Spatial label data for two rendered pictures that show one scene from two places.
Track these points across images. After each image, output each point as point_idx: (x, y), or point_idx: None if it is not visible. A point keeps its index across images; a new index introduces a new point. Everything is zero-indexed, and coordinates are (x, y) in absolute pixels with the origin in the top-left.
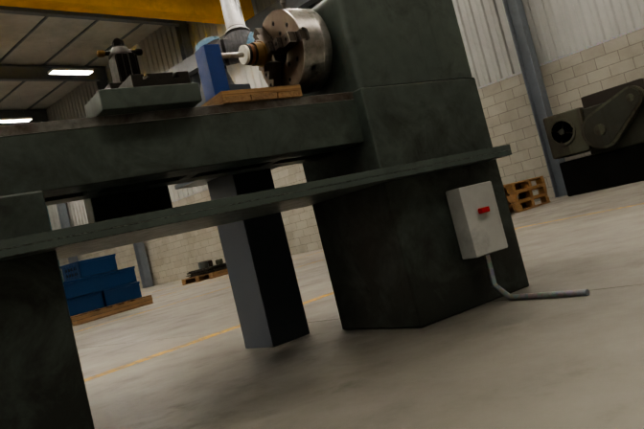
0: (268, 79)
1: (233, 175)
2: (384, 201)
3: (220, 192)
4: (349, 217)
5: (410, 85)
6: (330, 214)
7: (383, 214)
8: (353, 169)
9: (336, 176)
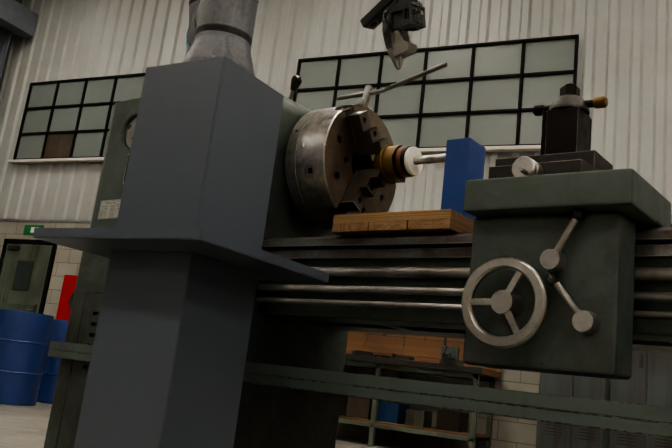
0: (373, 196)
1: (256, 281)
2: (334, 417)
3: (217, 297)
4: (276, 423)
5: None
6: (243, 408)
7: (326, 434)
8: (310, 356)
9: (281, 354)
